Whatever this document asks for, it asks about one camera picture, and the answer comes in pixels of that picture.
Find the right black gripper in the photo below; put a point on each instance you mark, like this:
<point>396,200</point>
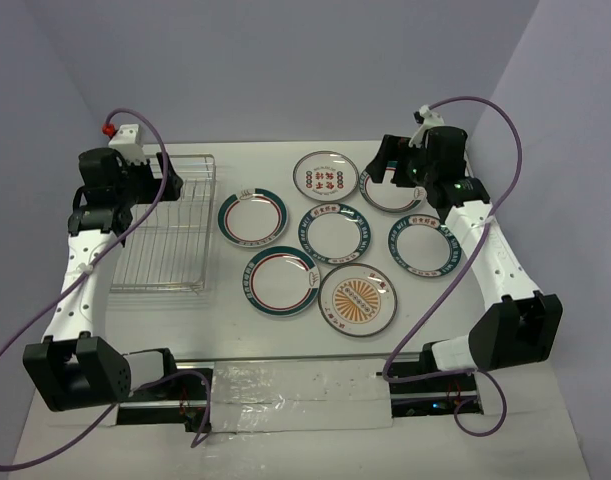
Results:
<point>391,149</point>

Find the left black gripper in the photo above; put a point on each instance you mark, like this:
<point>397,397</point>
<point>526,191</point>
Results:
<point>153,183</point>

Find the red character plate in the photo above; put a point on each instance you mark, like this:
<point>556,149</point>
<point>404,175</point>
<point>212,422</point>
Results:
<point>325,176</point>

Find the teal red rim plate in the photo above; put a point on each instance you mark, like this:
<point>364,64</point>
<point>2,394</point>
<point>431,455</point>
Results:
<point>281,281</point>
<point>252,218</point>

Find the teal ring lettered plate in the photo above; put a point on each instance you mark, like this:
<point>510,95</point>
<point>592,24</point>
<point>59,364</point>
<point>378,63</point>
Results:
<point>334,233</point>

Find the orange sunburst plate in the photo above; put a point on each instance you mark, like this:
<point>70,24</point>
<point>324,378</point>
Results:
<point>357,300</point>

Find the teal red rim plate front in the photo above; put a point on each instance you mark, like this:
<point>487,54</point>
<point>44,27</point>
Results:
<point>281,281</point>

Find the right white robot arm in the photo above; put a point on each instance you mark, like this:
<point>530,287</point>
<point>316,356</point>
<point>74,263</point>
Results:
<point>520,323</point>

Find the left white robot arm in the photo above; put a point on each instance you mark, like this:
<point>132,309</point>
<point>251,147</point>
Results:
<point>73,366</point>

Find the silver tape strip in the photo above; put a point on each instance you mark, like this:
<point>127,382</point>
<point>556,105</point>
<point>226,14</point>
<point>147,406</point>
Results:
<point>306,395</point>

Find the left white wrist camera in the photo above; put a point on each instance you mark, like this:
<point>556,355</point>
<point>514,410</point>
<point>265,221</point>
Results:
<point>126,141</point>

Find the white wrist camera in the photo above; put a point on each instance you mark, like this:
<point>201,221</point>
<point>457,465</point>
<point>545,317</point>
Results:
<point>126,141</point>
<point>426,119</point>

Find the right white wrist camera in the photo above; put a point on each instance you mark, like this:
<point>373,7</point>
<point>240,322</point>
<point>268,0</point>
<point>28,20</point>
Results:
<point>426,119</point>

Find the metal wire dish rack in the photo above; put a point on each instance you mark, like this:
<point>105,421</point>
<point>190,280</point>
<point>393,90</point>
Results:
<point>168,252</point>

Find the teal ring plate right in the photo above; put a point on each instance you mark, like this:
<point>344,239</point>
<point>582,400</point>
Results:
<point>423,246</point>

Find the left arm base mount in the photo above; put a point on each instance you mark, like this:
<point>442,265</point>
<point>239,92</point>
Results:
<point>181,401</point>

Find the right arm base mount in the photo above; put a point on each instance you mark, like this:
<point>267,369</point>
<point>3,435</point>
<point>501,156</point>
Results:
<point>438,396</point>

